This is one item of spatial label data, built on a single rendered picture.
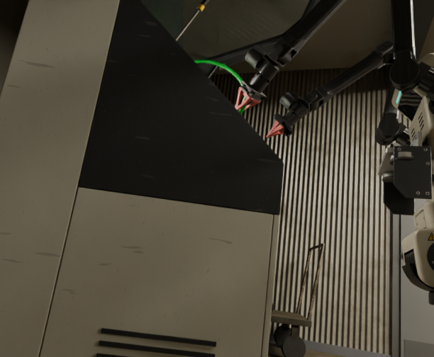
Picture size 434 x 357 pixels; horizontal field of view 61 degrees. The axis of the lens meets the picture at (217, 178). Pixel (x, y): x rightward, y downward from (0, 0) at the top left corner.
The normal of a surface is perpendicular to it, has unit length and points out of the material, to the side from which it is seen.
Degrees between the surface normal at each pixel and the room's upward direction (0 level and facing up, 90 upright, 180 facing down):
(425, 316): 90
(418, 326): 90
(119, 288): 90
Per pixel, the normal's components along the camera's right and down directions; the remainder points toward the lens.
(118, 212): 0.09, -0.24
